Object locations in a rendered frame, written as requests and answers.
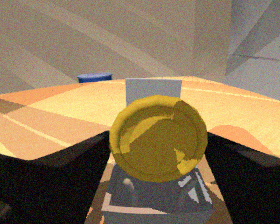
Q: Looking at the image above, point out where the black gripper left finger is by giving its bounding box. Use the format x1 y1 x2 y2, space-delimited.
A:
0 129 111 224

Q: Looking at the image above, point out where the golden yellow plate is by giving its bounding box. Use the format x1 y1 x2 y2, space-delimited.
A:
109 94 207 183

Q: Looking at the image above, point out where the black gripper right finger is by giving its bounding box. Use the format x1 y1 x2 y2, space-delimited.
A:
205 132 280 224

